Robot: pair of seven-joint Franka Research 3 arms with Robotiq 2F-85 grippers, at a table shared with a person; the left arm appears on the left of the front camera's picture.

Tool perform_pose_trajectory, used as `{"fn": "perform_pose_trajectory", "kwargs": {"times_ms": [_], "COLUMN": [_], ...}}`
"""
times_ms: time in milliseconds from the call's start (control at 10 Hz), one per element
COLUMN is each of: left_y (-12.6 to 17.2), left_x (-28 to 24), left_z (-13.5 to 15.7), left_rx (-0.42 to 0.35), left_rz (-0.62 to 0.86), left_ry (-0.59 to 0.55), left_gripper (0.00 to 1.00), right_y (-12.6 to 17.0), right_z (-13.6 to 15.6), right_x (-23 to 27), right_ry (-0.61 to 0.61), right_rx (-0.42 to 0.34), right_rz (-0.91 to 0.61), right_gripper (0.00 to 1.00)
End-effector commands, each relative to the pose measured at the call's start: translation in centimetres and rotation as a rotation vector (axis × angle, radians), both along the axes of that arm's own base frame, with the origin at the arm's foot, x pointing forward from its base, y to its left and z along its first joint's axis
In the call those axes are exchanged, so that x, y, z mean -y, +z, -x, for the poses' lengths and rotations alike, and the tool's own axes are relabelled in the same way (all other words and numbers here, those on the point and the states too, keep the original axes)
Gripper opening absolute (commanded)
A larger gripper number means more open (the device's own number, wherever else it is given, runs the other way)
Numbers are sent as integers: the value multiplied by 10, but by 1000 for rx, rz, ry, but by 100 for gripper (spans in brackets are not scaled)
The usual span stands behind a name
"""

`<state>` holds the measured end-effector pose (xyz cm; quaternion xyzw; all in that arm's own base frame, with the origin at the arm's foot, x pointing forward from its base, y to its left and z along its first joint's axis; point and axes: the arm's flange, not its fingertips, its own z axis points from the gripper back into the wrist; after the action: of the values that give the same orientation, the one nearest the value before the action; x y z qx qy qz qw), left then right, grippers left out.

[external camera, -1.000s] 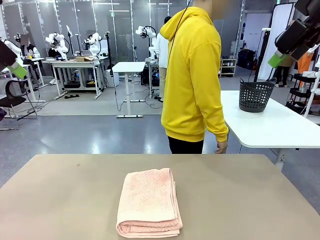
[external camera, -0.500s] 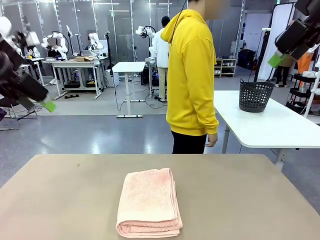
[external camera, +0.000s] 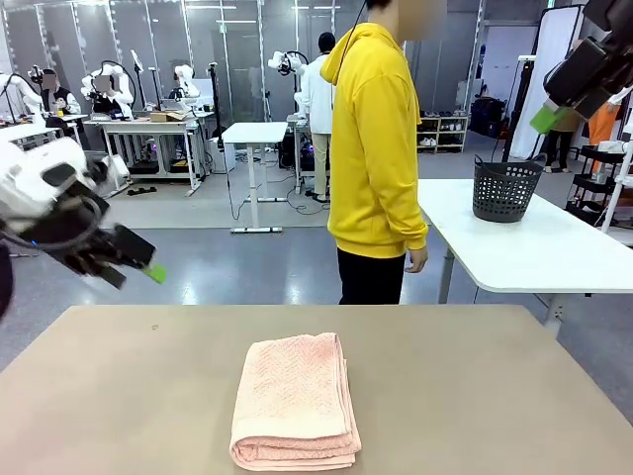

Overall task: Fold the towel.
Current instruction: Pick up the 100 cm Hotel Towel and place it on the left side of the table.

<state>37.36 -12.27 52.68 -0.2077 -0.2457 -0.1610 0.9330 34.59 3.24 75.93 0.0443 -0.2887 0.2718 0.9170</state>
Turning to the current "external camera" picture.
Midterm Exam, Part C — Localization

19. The tall white reflector panel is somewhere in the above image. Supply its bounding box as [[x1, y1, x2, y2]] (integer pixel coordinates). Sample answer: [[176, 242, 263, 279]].
[[508, 5, 588, 160]]

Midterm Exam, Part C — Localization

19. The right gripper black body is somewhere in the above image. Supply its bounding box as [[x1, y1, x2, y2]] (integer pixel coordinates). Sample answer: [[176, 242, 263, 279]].
[[583, 0, 633, 93]]

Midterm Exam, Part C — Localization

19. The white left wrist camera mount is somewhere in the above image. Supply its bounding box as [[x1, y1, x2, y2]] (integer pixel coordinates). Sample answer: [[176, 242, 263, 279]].
[[86, 154, 132, 197]]

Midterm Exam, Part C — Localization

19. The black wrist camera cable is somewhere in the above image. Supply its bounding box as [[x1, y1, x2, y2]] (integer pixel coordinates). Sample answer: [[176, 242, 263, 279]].
[[0, 194, 112, 249]]

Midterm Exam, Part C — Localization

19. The small white standing desk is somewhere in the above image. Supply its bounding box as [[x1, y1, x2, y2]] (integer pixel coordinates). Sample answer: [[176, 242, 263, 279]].
[[222, 121, 290, 235]]

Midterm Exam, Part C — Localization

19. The black tripod stand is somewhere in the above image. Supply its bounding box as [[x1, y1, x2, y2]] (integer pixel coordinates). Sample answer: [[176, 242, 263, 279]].
[[207, 61, 226, 141]]

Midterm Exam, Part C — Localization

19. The pink terry towel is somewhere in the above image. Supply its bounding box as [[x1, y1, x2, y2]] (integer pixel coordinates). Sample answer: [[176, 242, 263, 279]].
[[228, 332, 364, 472]]

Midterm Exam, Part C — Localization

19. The grey framed workbench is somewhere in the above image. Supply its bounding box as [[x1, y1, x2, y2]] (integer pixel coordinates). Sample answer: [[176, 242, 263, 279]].
[[85, 115, 205, 198]]

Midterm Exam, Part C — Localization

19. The mannequin with orange trousers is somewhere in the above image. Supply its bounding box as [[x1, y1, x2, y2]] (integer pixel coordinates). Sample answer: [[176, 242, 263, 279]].
[[588, 87, 633, 172]]

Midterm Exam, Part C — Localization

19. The person in white coat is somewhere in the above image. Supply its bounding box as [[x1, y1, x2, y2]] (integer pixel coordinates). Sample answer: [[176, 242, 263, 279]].
[[300, 31, 338, 204]]

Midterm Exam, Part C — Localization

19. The white side table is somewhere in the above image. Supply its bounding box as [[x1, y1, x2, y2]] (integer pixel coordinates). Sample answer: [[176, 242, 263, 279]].
[[416, 178, 633, 343]]

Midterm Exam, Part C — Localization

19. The wooden shoe rack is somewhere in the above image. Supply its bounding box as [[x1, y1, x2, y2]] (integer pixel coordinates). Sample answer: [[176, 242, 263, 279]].
[[416, 114, 470, 154]]

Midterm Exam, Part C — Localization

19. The seated person in black vest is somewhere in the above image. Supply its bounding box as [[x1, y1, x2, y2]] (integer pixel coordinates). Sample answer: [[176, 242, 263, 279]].
[[41, 68, 83, 118]]

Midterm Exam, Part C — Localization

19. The person's right forearm yellow sleeve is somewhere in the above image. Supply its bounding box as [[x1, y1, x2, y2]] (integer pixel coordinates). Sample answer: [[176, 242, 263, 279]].
[[384, 182, 430, 252]]

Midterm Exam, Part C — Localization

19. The dark perforated plastic basket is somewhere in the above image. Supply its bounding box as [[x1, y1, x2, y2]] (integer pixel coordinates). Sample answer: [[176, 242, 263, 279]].
[[472, 153, 546, 225]]

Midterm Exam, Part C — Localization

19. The thin black hanging cord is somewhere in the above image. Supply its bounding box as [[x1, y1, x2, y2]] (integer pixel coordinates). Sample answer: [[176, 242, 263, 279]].
[[331, 0, 370, 88]]

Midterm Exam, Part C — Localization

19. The dark suitcase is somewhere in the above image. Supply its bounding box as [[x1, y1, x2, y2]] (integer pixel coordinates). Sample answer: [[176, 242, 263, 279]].
[[469, 95, 508, 138]]

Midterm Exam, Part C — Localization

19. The white long desk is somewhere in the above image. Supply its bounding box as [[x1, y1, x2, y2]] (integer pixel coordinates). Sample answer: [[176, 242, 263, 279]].
[[0, 113, 91, 150]]

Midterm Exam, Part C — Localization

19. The stand with tilted tablet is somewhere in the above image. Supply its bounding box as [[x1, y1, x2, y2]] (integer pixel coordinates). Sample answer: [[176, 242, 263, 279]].
[[130, 48, 150, 112]]

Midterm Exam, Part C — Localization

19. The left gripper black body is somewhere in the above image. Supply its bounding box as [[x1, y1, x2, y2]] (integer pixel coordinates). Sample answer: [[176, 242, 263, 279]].
[[48, 225, 126, 276]]

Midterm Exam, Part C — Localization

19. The person in yellow hoodie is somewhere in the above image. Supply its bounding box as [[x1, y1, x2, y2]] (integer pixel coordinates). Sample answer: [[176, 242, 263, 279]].
[[319, 0, 449, 306]]

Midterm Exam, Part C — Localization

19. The black rolling cart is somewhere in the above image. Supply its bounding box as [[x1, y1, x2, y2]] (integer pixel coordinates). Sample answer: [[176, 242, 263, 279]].
[[565, 143, 627, 227]]

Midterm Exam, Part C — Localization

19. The person's right hand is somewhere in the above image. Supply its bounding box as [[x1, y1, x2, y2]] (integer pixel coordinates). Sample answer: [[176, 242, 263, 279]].
[[404, 246, 430, 275]]

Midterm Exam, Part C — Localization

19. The white metal rack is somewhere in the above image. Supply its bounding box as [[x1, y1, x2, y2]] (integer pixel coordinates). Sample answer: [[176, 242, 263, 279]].
[[599, 141, 633, 235]]

